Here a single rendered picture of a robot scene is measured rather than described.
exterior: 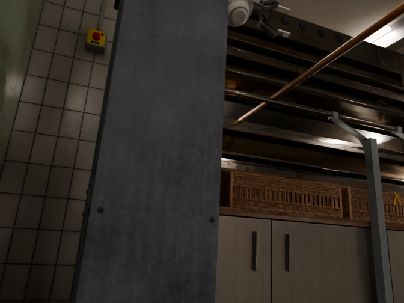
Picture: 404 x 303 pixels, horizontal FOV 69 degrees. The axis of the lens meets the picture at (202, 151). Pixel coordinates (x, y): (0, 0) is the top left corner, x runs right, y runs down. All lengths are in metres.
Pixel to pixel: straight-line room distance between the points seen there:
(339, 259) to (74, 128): 1.38
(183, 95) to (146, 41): 0.11
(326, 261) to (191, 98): 1.01
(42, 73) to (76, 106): 0.24
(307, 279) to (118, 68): 1.07
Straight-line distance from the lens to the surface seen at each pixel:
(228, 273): 1.14
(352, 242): 1.47
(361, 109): 2.37
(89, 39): 1.79
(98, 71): 1.78
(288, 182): 1.34
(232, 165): 1.78
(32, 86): 1.75
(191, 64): 0.55
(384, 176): 2.48
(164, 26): 0.57
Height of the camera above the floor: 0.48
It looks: 16 degrees up
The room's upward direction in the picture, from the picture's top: 4 degrees clockwise
